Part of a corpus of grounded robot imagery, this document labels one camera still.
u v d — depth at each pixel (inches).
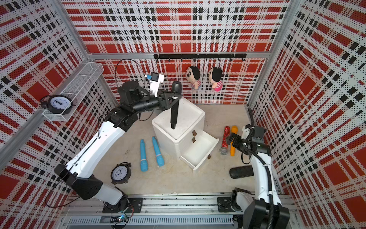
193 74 35.7
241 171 32.2
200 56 34.8
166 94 21.1
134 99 19.5
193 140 34.0
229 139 28.3
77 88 31.4
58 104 25.1
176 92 22.7
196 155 35.1
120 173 32.3
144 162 33.9
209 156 34.0
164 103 21.2
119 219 27.5
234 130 39.7
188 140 32.5
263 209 14.8
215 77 36.6
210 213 28.5
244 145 22.3
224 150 35.6
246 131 28.7
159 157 35.4
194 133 31.6
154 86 20.9
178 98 23.2
